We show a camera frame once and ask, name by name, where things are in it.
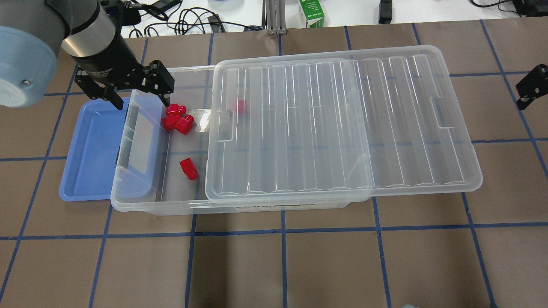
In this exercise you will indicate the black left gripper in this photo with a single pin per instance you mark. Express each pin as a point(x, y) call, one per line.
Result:
point(108, 60)

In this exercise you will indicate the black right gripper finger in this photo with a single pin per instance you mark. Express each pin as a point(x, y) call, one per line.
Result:
point(532, 86)

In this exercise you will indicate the red block from tray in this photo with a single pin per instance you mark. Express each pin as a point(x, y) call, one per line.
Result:
point(189, 169)

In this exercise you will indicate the clear plastic box lid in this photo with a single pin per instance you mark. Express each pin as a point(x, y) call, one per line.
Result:
point(417, 137)

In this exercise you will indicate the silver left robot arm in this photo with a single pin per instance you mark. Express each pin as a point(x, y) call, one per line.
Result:
point(32, 32)

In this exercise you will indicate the clear plastic storage box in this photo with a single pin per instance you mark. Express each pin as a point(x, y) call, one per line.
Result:
point(171, 162)

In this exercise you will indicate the blue plastic tray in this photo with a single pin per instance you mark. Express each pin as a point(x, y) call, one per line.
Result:
point(92, 156)

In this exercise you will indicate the black power adapter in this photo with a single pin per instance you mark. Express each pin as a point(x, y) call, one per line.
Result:
point(216, 24)

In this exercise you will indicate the red block under lid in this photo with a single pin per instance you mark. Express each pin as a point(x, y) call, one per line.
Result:
point(241, 107)

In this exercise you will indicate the green white carton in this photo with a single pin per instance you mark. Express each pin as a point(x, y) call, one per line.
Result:
point(312, 14)

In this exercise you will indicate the aluminium frame post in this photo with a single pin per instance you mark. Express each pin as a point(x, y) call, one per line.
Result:
point(274, 17)

